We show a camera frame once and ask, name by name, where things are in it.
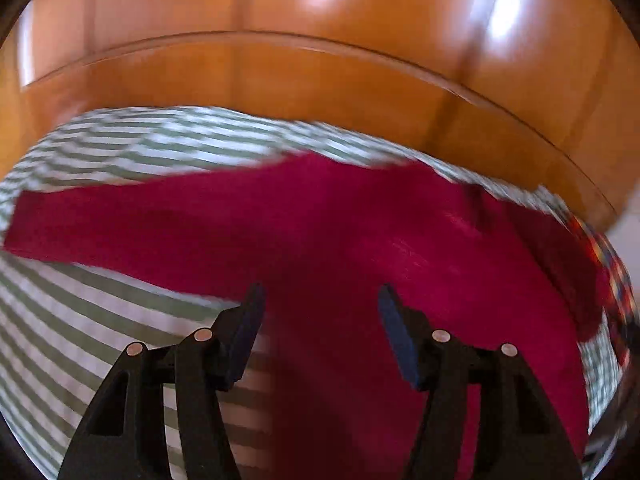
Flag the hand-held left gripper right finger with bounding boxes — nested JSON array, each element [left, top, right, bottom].
[[377, 284, 584, 480]]

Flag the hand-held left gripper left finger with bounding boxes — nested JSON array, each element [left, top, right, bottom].
[[57, 282, 268, 480]]

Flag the dark red garment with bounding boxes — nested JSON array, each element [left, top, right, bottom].
[[4, 152, 603, 480]]

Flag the green white checked bed sheet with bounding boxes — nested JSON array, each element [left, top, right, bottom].
[[0, 105, 632, 480]]

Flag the red multicolour plaid pillow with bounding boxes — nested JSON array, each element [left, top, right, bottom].
[[570, 215, 639, 368]]

